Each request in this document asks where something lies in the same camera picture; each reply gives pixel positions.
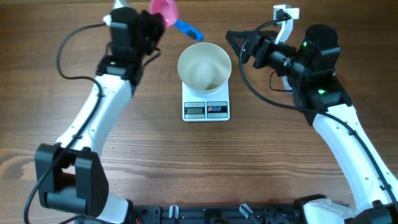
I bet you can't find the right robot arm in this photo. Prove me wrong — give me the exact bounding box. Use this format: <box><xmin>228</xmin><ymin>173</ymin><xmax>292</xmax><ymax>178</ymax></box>
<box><xmin>226</xmin><ymin>24</ymin><xmax>397</xmax><ymax>223</ymax></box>

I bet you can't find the pink scoop blue handle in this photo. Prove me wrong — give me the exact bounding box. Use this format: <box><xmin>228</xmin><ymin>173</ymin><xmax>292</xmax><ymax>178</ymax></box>
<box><xmin>149</xmin><ymin>0</ymin><xmax>204</xmax><ymax>42</ymax></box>

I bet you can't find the white bowl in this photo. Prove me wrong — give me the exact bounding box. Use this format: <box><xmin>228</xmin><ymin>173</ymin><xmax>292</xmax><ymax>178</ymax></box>
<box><xmin>177</xmin><ymin>42</ymin><xmax>232</xmax><ymax>94</ymax></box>

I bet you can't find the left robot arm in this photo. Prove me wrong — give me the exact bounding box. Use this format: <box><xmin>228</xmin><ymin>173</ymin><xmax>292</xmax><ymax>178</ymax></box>
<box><xmin>32</xmin><ymin>6</ymin><xmax>165</xmax><ymax>223</ymax></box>

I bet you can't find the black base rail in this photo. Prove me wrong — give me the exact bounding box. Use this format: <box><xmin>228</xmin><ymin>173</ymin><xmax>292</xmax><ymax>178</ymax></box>
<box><xmin>132</xmin><ymin>204</ymin><xmax>299</xmax><ymax>224</ymax></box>

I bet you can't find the white digital kitchen scale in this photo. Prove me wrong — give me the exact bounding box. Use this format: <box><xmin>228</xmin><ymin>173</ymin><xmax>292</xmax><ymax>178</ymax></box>
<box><xmin>182</xmin><ymin>82</ymin><xmax>230</xmax><ymax>122</ymax></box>

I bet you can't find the right camera cable black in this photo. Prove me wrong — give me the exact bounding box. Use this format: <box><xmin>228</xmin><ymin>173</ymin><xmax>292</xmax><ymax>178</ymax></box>
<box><xmin>238</xmin><ymin>17</ymin><xmax>398</xmax><ymax>209</ymax></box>

